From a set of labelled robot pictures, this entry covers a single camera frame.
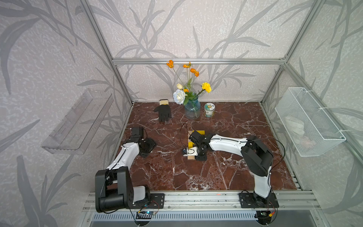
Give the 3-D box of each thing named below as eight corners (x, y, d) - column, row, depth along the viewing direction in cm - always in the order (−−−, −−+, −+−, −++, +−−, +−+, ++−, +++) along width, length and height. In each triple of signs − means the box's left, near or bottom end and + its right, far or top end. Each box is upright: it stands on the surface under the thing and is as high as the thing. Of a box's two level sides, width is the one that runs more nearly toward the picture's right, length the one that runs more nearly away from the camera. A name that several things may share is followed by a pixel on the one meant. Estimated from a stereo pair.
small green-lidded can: (204, 117, 113) (205, 110, 106) (203, 109, 118) (204, 102, 111) (214, 117, 113) (215, 110, 106) (213, 109, 118) (214, 102, 111)
